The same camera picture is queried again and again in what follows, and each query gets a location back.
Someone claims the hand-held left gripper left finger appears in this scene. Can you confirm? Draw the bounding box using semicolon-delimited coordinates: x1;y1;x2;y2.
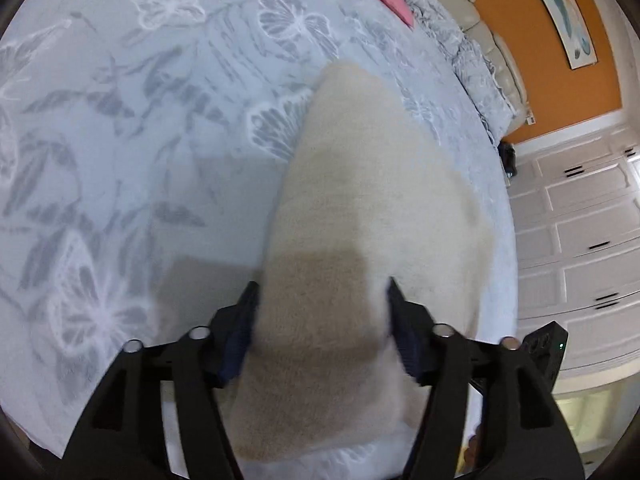
62;281;260;480

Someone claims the white panelled wardrobe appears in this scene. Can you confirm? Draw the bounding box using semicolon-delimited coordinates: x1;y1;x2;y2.
505;120;640;476

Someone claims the framed wall painting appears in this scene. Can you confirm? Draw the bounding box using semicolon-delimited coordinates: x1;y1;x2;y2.
517;0;598;70

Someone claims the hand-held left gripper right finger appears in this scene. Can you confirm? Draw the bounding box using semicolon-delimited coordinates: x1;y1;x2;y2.
386;279;583;480

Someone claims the dark object beside bed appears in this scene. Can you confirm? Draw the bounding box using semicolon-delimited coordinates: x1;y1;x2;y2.
498;141;518;178

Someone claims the butterfly print blanket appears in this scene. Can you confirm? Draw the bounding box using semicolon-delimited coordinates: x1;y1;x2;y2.
0;0;518;480

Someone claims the cream knitted garment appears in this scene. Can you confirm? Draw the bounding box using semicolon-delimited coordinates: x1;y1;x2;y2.
232;60;496;461

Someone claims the pink folded cloth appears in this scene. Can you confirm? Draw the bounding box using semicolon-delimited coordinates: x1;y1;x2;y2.
366;0;416;27

